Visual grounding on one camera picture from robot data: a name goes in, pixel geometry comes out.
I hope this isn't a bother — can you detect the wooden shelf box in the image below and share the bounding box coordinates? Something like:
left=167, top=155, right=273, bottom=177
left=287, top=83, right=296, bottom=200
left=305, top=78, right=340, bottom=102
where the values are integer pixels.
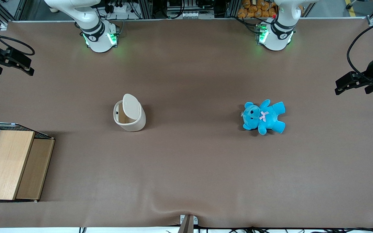
left=0, top=130, right=55, bottom=201

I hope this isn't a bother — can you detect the black cable loop right gripper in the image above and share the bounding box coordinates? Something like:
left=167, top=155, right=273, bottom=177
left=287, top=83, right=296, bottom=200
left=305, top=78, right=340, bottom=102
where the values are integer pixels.
left=0, top=35, right=36, bottom=56

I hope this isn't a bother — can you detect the pile of orange plush toys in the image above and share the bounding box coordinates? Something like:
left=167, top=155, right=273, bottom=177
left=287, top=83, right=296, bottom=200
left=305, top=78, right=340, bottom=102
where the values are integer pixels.
left=237, top=0, right=278, bottom=18

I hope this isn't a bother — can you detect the blue teddy bear plush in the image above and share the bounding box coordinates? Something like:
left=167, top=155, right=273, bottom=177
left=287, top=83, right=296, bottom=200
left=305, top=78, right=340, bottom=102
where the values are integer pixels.
left=242, top=99, right=286, bottom=136

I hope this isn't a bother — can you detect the black cable loop left gripper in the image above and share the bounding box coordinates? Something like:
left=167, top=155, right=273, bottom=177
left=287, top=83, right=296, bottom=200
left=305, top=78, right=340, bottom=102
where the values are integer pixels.
left=346, top=18, right=373, bottom=81

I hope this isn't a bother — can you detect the white power strip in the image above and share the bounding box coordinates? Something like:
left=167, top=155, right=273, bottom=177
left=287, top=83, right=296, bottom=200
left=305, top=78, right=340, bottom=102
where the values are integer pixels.
left=108, top=4, right=129, bottom=13

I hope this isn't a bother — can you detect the white trash can with lid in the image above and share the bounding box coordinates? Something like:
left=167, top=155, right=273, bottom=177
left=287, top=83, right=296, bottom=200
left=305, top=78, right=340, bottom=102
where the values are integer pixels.
left=113, top=94, right=146, bottom=132

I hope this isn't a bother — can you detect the black cable loop gripper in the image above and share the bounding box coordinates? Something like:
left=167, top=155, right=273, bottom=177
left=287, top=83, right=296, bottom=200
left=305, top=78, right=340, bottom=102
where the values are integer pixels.
left=346, top=18, right=373, bottom=81
left=0, top=35, right=36, bottom=56

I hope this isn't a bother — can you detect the grey metal table bracket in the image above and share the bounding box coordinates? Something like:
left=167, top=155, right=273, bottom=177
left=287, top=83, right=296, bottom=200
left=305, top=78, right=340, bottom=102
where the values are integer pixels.
left=178, top=214, right=199, bottom=233

